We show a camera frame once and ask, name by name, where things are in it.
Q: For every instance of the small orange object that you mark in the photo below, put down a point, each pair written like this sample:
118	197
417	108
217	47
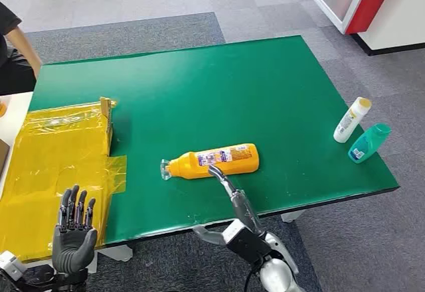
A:
1	109

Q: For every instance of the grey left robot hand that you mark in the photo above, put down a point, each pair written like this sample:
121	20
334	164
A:
71	246

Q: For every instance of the person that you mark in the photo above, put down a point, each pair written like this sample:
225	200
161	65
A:
13	61

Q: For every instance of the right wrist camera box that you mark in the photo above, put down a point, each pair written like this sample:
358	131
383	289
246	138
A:
247	244

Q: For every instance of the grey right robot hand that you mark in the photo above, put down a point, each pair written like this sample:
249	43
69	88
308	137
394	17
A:
242	208

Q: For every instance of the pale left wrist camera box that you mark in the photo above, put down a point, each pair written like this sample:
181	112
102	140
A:
10	264

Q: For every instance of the green table mat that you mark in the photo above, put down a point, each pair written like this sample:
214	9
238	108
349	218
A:
216	96

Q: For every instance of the teal plastic bottle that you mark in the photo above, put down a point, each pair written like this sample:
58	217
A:
368	144

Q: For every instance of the white table foot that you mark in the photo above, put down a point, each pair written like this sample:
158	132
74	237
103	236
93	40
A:
292	216
114	253

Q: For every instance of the cardboard box in yellow tape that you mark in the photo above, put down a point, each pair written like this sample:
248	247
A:
50	158

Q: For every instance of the brown cardboard piece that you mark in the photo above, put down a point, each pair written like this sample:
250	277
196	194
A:
3	156

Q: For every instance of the white bottle with yellow cap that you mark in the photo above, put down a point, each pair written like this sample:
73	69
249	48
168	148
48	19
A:
349	120

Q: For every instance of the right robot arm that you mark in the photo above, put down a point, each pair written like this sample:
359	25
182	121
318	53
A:
278	274

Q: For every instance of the orange detergent bottle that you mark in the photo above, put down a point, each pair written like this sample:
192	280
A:
219	162

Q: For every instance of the red and white cabinet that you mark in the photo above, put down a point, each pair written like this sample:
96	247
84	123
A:
371	4

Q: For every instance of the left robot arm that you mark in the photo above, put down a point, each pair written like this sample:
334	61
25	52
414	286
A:
46	279

